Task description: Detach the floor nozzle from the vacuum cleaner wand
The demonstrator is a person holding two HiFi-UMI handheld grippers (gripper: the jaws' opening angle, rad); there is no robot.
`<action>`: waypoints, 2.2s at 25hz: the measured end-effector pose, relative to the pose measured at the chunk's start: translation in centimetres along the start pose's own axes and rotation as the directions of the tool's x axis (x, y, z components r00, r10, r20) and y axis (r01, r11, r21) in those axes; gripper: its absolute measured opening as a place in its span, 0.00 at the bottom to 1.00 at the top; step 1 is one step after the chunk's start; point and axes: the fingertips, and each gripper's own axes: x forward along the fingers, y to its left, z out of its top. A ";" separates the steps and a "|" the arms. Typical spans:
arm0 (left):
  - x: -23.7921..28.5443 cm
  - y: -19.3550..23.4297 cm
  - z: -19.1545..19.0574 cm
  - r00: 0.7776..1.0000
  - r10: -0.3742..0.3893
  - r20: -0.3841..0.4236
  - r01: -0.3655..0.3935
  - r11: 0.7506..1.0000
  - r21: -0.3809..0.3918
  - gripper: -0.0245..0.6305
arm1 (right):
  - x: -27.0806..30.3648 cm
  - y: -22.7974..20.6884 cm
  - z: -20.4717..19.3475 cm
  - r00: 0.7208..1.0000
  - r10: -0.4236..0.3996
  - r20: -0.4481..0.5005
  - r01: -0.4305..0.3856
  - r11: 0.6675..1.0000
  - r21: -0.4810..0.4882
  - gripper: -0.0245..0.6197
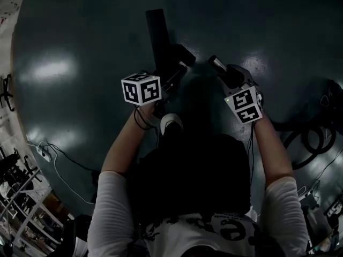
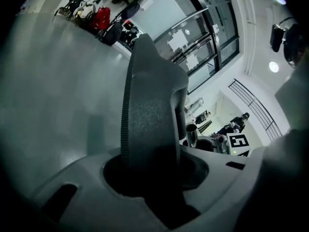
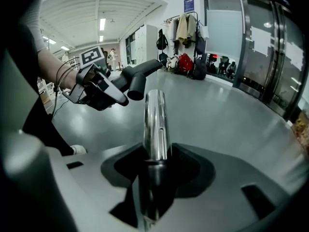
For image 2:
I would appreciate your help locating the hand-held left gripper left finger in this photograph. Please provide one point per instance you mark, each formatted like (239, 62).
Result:
(91, 190)

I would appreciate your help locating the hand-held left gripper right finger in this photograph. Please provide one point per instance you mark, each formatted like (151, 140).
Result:
(217, 178)

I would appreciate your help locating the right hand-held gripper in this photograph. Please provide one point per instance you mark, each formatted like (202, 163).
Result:
(237, 144)

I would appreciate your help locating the shiny metal cylinder tube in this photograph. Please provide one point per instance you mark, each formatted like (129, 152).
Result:
(192, 139)

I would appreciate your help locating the black metal railing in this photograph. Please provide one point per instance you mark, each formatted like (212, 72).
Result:
(259, 107)

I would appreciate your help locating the white paper notice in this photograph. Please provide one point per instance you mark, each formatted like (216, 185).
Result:
(192, 62)
(177, 41)

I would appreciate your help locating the black-framed glass door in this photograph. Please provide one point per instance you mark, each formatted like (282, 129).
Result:
(217, 8)

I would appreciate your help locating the black backpack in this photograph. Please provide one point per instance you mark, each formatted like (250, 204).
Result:
(112, 34)

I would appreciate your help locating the navy tote bag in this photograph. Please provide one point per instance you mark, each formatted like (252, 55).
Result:
(130, 10)

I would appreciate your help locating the red backpack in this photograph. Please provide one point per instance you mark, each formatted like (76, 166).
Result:
(101, 18)

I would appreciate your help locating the white bag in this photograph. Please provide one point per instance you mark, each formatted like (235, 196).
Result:
(84, 10)

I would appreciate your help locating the black head-worn camera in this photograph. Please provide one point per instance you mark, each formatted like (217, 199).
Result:
(275, 40)

